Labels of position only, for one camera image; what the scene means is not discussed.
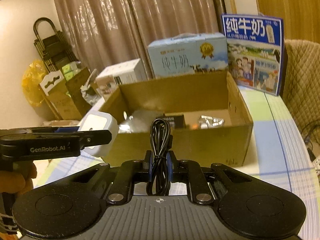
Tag brown curtain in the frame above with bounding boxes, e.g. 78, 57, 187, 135
54, 0, 224, 77

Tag light blue milk carton box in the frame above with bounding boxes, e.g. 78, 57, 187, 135
148, 33, 228, 79

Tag crumpled bag of clutter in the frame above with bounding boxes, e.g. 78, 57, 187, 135
80, 69, 101, 106

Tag quilted beige chair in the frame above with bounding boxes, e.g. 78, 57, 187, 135
282, 40, 319, 136

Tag wooden door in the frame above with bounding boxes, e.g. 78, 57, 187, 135
257, 0, 319, 43

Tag open brown cardboard box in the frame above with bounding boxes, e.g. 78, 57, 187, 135
99, 71, 253, 167

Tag checked tablecloth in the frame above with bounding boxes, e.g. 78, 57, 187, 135
34, 87, 319, 239

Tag black cable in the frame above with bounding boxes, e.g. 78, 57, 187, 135
145, 117, 174, 197

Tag floor cables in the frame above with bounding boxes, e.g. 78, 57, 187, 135
299, 123, 320, 160

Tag brown carton with handle cutout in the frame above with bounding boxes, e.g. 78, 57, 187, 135
40, 68, 91, 120

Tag white square plastic container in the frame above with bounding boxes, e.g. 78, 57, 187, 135
78, 110, 119, 158

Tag black Flyco shaver box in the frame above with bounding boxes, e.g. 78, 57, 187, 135
163, 114, 186, 129

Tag yellow plastic bag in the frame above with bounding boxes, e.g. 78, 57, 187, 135
21, 59, 48, 107

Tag clear plastic packet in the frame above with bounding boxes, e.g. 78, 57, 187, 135
199, 115, 225, 129

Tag white appliance box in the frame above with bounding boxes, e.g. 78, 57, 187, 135
95, 59, 148, 100

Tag green tissue packs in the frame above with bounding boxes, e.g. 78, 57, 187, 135
61, 61, 81, 81

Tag person's left hand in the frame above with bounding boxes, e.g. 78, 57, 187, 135
0, 163, 37, 195

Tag white power strip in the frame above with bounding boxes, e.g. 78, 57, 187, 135
312, 156, 320, 174

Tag dark blue milk carton box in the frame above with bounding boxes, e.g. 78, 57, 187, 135
221, 14, 284, 96

